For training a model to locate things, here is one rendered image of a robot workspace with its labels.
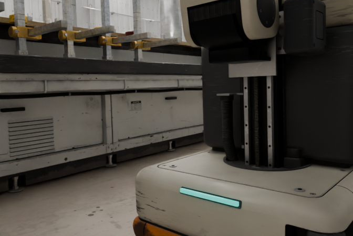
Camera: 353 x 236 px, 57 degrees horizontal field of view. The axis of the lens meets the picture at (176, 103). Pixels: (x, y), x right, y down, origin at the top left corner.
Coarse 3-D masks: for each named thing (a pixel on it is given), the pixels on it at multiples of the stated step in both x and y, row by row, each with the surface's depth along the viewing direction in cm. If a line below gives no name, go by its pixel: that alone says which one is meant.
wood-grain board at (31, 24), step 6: (0, 18) 158; (6, 18) 160; (0, 24) 163; (6, 24) 164; (12, 24) 164; (30, 24) 170; (36, 24) 172; (42, 24) 174; (78, 30) 192; (84, 30) 195; (114, 36) 212; (120, 36) 216; (186, 42) 271
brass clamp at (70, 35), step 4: (60, 32) 167; (64, 32) 166; (68, 32) 168; (72, 32) 170; (76, 32) 171; (60, 36) 167; (64, 36) 166; (68, 36) 168; (72, 36) 170; (64, 40) 170; (76, 40) 172; (80, 40) 173; (84, 40) 175
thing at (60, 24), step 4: (60, 20) 133; (64, 20) 134; (48, 24) 140; (52, 24) 138; (56, 24) 136; (60, 24) 134; (64, 24) 134; (32, 28) 149; (36, 28) 147; (40, 28) 144; (44, 28) 142; (48, 28) 140; (52, 28) 138; (56, 28) 136; (60, 28) 137; (64, 28) 137; (28, 32) 152; (32, 32) 149; (36, 32) 147; (40, 32) 144; (44, 32) 144; (48, 32) 144
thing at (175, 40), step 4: (160, 40) 199; (164, 40) 197; (168, 40) 195; (172, 40) 193; (176, 40) 191; (180, 40) 193; (144, 44) 208; (148, 44) 206; (152, 44) 204; (156, 44) 202; (160, 44) 200; (164, 44) 197; (168, 44) 197; (128, 48) 218
